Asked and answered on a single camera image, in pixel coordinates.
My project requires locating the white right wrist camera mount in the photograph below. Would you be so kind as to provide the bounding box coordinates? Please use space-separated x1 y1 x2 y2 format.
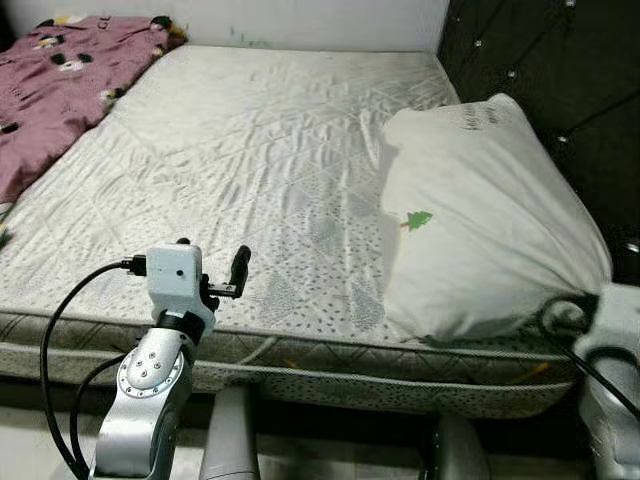
574 282 640 363

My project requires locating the grey robot leg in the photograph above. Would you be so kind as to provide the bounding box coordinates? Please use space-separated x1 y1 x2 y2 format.
431 412 492 480
199 382 260 480

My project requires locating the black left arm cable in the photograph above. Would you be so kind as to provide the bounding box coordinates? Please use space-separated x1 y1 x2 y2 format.
39 256 151 477

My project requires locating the grey robot left leg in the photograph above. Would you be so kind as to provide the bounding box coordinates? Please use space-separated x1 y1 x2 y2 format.
199 382 260 480

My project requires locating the white quilted dotted mattress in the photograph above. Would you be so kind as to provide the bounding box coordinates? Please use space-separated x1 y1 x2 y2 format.
0 42 613 420

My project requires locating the purple cartoon mouse blanket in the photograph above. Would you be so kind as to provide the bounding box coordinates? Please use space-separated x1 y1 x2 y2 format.
0 13 187 207

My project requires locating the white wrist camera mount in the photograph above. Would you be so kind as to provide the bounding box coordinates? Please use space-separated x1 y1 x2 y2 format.
574 282 640 363
145 244 217 327

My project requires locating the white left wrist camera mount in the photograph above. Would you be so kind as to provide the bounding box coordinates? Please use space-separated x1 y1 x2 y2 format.
145 244 217 327

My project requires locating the dark tufted headboard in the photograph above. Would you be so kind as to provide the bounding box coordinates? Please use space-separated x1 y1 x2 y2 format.
437 0 640 288

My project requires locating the grey robot right leg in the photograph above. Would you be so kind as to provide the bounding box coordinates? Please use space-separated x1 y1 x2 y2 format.
431 412 492 480

